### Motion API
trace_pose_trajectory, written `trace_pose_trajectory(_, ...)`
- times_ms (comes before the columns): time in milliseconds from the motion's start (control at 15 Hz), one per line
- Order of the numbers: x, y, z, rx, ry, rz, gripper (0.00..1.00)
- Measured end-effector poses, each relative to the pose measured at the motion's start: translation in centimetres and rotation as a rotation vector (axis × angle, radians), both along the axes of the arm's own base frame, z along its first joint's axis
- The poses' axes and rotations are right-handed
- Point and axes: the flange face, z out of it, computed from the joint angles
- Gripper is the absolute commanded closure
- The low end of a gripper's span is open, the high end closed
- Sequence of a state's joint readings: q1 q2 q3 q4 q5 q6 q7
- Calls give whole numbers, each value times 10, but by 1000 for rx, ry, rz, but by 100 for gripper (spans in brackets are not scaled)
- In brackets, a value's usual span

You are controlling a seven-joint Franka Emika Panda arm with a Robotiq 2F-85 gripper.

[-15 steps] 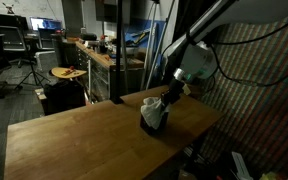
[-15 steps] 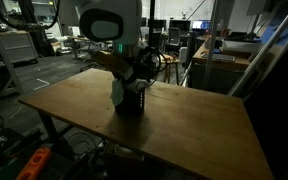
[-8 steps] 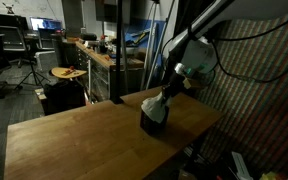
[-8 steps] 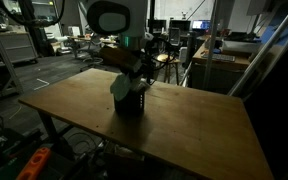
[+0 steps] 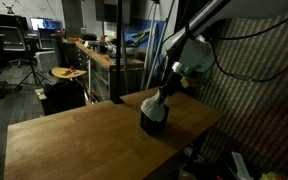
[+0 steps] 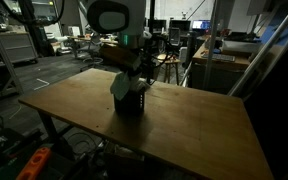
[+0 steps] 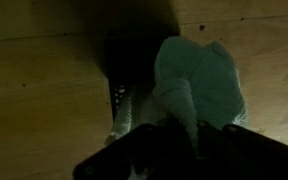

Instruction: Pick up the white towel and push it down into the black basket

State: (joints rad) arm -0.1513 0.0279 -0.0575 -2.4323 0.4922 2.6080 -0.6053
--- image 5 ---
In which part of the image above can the black tripod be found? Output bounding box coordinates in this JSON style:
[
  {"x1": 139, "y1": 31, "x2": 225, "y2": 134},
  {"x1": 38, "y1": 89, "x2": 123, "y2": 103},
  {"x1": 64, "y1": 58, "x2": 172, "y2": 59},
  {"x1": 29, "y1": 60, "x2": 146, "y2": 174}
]
[{"x1": 13, "y1": 31, "x2": 52, "y2": 91}]

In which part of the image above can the monitor with blue screen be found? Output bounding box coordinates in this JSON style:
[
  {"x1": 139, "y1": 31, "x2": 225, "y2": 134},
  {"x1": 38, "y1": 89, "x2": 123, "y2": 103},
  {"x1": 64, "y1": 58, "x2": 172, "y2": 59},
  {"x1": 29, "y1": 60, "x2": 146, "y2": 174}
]
[{"x1": 29, "y1": 16, "x2": 63, "y2": 32}]

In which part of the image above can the black storage box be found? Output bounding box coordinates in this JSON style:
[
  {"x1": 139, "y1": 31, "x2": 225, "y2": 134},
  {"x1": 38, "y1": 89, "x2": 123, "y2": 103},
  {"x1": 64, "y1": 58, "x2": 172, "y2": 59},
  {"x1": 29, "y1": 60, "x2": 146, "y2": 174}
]
[{"x1": 43, "y1": 79, "x2": 87, "y2": 116}]

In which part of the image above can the yellow black tool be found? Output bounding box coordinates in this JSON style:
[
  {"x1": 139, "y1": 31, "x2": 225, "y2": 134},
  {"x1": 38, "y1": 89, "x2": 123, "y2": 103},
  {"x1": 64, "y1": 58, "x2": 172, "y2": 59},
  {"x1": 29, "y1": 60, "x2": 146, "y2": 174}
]
[{"x1": 130, "y1": 29, "x2": 151, "y2": 45}]

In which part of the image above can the black vertical pole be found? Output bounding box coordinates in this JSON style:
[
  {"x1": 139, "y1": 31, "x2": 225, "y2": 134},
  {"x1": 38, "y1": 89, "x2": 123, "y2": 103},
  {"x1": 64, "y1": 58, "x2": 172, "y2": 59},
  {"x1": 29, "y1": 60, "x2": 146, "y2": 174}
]
[{"x1": 109, "y1": 0, "x2": 125, "y2": 105}]

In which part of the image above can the round wooden stool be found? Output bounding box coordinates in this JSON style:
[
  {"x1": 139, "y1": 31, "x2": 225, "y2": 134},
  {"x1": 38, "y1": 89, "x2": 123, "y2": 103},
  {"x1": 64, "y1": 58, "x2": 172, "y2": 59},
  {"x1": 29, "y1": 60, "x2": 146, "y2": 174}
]
[{"x1": 50, "y1": 65, "x2": 88, "y2": 81}]

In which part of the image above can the small red item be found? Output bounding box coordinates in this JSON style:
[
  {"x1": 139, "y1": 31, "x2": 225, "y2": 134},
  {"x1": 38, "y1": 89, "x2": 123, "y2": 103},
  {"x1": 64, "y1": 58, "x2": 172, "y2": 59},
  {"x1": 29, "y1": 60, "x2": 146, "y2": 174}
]
[{"x1": 62, "y1": 65, "x2": 77, "y2": 76}]

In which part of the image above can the blue panel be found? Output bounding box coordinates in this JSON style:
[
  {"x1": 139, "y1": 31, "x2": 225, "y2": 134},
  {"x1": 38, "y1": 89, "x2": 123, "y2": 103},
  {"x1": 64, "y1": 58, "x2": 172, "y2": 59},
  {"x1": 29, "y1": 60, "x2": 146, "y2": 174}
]
[{"x1": 123, "y1": 19, "x2": 168, "y2": 48}]

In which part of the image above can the black wall screen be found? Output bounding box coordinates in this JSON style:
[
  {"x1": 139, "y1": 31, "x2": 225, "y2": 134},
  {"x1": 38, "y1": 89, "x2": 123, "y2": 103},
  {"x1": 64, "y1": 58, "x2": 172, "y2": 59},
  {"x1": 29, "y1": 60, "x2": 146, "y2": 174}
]
[{"x1": 95, "y1": 0, "x2": 132, "y2": 24}]

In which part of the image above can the small cardboard box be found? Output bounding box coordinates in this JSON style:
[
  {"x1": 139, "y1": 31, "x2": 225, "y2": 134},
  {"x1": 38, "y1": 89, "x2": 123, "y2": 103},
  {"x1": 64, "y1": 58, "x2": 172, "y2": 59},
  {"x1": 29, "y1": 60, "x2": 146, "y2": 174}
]
[{"x1": 34, "y1": 87, "x2": 48, "y2": 101}]

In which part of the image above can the black computer monitor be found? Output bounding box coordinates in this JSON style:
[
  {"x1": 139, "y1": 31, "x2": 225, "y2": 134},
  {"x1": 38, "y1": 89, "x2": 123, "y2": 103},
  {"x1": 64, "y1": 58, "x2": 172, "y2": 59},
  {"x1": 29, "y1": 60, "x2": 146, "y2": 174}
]
[{"x1": 0, "y1": 12, "x2": 29, "y2": 33}]

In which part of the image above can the black case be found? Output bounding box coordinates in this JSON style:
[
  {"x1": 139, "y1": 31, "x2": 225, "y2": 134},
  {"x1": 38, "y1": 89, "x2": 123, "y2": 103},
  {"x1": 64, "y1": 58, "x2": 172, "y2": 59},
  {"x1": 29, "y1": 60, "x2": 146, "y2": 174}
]
[{"x1": 81, "y1": 32, "x2": 98, "y2": 42}]

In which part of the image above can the grey mesh office chair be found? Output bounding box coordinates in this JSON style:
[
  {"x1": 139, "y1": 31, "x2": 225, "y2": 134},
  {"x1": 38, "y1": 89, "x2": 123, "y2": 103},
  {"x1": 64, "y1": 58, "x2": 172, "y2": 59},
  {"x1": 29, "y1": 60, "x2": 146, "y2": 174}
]
[{"x1": 0, "y1": 24, "x2": 35, "y2": 68}]

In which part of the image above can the small drone model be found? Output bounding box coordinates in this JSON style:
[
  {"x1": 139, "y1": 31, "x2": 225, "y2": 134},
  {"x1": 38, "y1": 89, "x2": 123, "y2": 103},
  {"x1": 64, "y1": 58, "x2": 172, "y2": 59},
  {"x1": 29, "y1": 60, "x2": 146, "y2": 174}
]
[{"x1": 2, "y1": 1, "x2": 17, "y2": 15}]

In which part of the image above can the white plastic bracket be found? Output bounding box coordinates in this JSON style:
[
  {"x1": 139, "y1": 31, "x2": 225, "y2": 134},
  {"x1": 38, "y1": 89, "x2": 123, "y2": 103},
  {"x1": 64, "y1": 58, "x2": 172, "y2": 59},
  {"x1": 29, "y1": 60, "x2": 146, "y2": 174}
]
[{"x1": 231, "y1": 151, "x2": 253, "y2": 180}]

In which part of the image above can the multicolour striped curtain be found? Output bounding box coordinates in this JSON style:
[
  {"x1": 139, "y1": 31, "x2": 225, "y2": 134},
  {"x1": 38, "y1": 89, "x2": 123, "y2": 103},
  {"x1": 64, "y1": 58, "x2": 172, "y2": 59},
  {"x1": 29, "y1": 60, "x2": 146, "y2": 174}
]
[{"x1": 183, "y1": 3, "x2": 288, "y2": 180}]

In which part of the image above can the white computer case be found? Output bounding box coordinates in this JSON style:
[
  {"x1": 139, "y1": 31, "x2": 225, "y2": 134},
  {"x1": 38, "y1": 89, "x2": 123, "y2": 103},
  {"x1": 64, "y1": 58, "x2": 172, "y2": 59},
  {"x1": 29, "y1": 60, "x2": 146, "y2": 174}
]
[{"x1": 35, "y1": 50, "x2": 59, "y2": 73}]

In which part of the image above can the small yellow item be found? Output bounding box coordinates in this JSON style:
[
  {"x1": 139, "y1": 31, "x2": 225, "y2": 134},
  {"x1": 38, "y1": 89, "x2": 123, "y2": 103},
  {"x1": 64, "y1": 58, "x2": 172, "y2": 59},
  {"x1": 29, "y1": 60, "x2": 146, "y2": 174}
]
[{"x1": 259, "y1": 171, "x2": 278, "y2": 180}]

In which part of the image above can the black cup with red item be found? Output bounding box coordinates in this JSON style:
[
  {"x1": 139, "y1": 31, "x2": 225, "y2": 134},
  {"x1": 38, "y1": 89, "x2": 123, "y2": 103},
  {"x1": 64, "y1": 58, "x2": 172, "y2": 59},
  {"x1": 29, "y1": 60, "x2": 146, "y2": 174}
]
[{"x1": 98, "y1": 34, "x2": 109, "y2": 54}]

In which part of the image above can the white towel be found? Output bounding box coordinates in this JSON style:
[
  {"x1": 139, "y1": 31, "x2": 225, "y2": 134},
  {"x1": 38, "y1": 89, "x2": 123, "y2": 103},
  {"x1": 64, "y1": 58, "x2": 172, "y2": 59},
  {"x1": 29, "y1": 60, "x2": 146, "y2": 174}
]
[{"x1": 140, "y1": 89, "x2": 172, "y2": 123}]

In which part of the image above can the silver metal tripod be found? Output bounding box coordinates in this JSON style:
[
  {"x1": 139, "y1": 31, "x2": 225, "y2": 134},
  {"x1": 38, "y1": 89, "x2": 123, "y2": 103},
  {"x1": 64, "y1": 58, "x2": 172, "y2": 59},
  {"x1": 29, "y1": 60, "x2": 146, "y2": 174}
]
[{"x1": 140, "y1": 0, "x2": 176, "y2": 91}]

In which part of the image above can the wooden workbench with drawers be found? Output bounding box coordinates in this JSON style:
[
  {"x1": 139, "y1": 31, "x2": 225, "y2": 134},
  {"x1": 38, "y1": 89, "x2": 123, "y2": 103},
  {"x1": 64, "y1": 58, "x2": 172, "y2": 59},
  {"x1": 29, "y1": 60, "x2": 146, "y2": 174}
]
[{"x1": 74, "y1": 39, "x2": 145, "y2": 101}]

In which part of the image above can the black mesh basket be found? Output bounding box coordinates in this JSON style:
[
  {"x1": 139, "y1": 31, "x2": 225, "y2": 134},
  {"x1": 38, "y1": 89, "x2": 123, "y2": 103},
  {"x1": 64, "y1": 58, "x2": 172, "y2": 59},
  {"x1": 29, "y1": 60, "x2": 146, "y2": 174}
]
[{"x1": 139, "y1": 106, "x2": 170, "y2": 136}]

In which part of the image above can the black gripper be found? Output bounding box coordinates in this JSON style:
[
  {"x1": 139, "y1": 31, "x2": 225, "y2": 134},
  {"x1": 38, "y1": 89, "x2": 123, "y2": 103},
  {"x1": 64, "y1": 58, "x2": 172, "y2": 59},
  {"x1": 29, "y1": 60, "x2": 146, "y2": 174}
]
[{"x1": 159, "y1": 61, "x2": 185, "y2": 108}]

